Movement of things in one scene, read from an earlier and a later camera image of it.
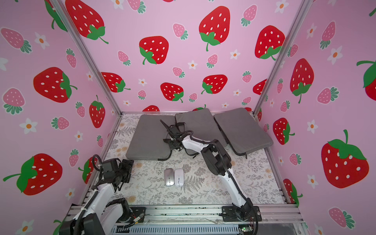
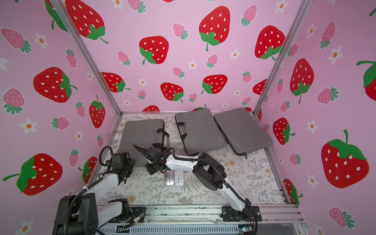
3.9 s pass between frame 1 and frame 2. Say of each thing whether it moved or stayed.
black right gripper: moved
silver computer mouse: stayed
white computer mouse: stayed
